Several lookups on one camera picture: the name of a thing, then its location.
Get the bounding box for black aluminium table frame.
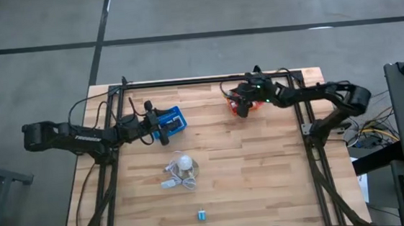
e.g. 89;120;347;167
49;57;373;226

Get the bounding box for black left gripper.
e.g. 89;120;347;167
121;98;177;149

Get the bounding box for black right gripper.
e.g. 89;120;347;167
235;79;279;119

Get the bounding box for white paper sheet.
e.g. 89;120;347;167
349;155;371;205

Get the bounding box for black desk beam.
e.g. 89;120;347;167
351;140;404;177

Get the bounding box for white bulb lamp brass socket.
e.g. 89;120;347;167
174;153;201;181

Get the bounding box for brown hanging cable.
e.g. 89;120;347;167
70;161;102;226

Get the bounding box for yellow cable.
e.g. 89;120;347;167
364;126;400;144

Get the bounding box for white lamp cable with switch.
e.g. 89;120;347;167
158;148;199;194

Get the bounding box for tangled floor cables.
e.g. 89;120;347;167
339;90;403;153

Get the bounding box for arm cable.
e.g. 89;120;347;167
64;79;156;153
218;65;295;100

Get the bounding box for orange plastic basket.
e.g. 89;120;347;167
224;88;266;117

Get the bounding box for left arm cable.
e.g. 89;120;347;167
64;79;156;153

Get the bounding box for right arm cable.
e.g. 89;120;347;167
218;65;295;100

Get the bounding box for blue plastic basket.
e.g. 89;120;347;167
150;105;189;141

